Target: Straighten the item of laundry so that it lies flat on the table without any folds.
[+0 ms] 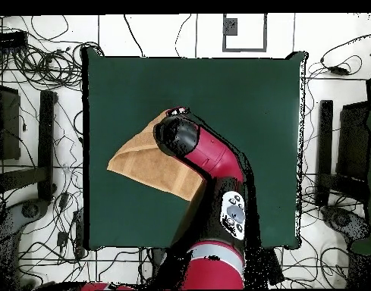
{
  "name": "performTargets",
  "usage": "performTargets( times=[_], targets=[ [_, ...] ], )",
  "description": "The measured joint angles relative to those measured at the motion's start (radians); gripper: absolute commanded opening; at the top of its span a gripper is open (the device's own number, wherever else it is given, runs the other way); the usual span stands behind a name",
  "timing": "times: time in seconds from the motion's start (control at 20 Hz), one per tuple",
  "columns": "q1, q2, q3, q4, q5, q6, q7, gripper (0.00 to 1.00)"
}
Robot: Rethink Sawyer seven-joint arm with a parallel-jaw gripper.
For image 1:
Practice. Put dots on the tan terry towel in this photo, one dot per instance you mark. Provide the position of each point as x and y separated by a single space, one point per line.
148 163

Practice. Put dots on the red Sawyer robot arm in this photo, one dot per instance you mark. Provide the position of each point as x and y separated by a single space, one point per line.
215 154

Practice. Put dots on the black flat panel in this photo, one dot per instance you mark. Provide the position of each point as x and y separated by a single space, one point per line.
353 142
9 121

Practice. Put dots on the dark green table cloth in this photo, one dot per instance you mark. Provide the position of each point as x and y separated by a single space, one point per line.
127 91

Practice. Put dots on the black metal stand base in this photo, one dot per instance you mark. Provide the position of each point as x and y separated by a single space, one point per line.
45 145
324 145

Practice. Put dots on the small black power adapter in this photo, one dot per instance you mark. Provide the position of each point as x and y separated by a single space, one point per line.
63 200
62 239

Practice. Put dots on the long black power strip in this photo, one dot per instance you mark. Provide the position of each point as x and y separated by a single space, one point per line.
79 233

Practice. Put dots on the dark wheeled stand foot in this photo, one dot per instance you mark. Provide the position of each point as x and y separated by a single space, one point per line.
343 221
12 221

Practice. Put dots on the grey square floor frame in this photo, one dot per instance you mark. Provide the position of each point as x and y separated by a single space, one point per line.
245 50

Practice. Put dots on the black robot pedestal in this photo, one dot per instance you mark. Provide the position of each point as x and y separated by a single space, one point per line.
159 260

